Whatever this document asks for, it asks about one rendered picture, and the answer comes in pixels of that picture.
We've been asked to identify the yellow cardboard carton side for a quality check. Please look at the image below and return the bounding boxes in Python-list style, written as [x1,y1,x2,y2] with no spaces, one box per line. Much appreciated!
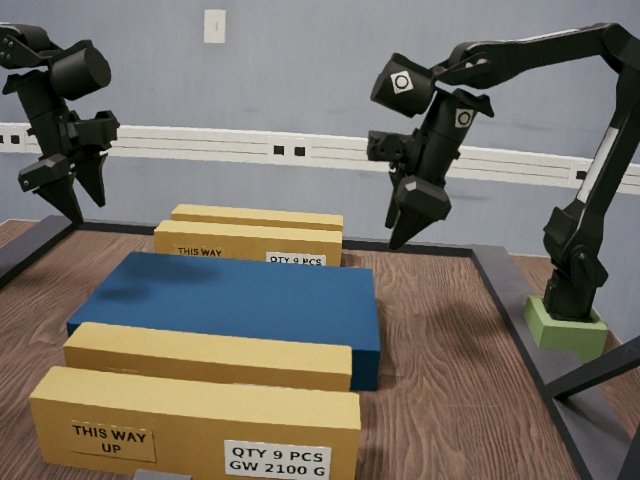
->
[63,322,351,393]
[29,366,361,480]
[154,220,342,267]
[171,204,343,232]

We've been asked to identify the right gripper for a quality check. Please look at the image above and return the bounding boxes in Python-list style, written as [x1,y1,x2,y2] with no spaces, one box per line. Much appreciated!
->
[384,123,462,250]

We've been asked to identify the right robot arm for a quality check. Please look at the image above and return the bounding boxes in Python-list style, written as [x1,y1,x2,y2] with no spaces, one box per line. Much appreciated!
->
[366,23,640,323]

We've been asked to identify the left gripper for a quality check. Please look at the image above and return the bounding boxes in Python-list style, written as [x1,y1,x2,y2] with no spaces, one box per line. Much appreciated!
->
[17,105,112,226]

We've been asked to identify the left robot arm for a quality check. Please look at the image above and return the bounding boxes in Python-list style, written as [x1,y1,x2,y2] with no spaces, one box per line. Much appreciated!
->
[0,23,120,153]

